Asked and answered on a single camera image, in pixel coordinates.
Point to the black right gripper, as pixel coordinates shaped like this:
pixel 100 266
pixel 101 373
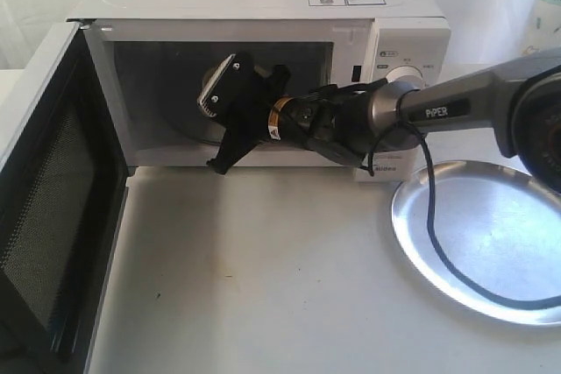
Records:
pixel 251 108

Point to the white microwave door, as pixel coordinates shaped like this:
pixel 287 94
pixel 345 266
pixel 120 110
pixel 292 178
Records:
pixel 63 187

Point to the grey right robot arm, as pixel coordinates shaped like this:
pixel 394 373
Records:
pixel 519 100

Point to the white microwave oven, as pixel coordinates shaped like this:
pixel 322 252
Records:
pixel 153 57

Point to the upper white dial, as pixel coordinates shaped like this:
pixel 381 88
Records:
pixel 407 74

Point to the round steel tray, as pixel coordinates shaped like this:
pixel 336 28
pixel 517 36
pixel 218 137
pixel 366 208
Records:
pixel 495 246

